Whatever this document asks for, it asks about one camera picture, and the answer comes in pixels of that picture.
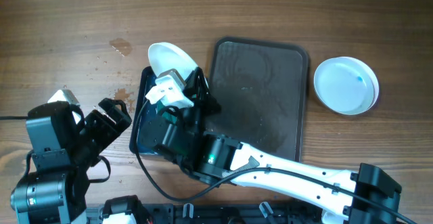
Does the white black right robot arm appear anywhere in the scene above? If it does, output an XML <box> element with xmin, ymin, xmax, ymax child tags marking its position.
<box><xmin>135</xmin><ymin>68</ymin><xmax>403</xmax><ymax>223</ymax></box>

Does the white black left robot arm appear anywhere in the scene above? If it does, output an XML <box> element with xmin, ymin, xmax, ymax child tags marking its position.
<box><xmin>10</xmin><ymin>98</ymin><xmax>132</xmax><ymax>223</ymax></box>

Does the white plate blue smear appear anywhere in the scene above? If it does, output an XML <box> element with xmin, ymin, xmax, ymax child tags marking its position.
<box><xmin>313</xmin><ymin>57</ymin><xmax>380</xmax><ymax>116</ymax></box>

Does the white plate blue dot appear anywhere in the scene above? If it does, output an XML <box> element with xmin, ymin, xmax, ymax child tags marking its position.
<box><xmin>147</xmin><ymin>42</ymin><xmax>198</xmax><ymax>80</ymax></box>

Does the black water basin tray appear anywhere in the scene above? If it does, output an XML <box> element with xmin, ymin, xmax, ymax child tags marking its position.
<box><xmin>129</xmin><ymin>66</ymin><xmax>210</xmax><ymax>157</ymax></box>

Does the green yellow sponge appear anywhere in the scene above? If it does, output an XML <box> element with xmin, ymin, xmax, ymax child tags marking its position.
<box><xmin>157</xmin><ymin>106</ymin><xmax>182</xmax><ymax>125</ymax></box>

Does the dark brown serving tray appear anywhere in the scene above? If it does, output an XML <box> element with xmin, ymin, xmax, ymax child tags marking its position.
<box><xmin>206</xmin><ymin>37</ymin><xmax>309</xmax><ymax>162</ymax></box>

